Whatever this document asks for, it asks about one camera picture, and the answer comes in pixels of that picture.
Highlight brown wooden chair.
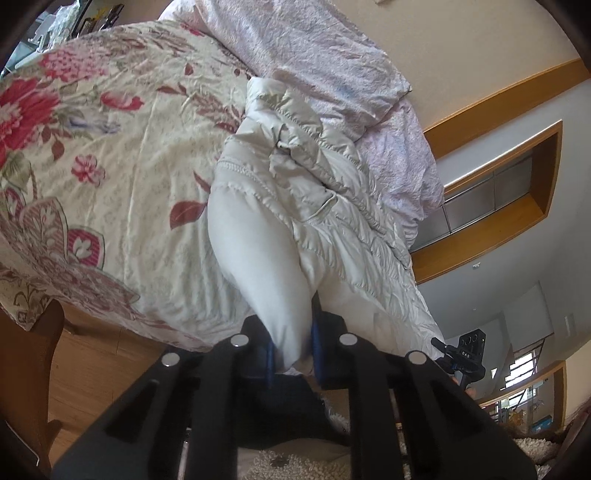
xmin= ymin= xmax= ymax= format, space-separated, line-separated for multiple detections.
xmin=0 ymin=300 xmax=65 ymax=477

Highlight floral bed sheet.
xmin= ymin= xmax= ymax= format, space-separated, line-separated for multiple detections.
xmin=0 ymin=19 xmax=273 ymax=354

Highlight dark cloth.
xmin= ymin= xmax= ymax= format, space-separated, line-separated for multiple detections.
xmin=235 ymin=374 xmax=352 ymax=454

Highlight wooden wall trim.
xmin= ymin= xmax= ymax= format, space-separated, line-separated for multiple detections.
xmin=422 ymin=58 xmax=591 ymax=136

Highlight person's right hand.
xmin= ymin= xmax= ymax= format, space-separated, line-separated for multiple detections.
xmin=451 ymin=375 xmax=478 ymax=400

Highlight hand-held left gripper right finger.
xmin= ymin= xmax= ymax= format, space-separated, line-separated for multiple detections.
xmin=309 ymin=295 xmax=539 ymax=480

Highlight pile of clutter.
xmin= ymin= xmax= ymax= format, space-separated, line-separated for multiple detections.
xmin=8 ymin=0 xmax=126 ymax=71

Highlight wooden bookshelf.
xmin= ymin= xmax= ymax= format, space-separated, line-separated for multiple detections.
xmin=480 ymin=360 xmax=570 ymax=437

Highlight white puffer jacket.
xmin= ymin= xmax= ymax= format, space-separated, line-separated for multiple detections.
xmin=207 ymin=76 xmax=446 ymax=376

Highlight wooden wall niche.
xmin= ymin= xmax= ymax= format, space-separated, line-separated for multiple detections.
xmin=410 ymin=120 xmax=564 ymax=285

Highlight window with grille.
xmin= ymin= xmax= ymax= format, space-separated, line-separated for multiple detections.
xmin=505 ymin=348 xmax=542 ymax=389

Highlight pink patterned quilt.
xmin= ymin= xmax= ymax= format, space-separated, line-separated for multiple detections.
xmin=159 ymin=0 xmax=446 ymax=245

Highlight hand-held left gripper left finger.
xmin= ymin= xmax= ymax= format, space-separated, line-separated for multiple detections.
xmin=53 ymin=316 xmax=280 ymax=480

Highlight white fluffy rug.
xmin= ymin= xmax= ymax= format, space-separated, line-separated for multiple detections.
xmin=238 ymin=399 xmax=571 ymax=480

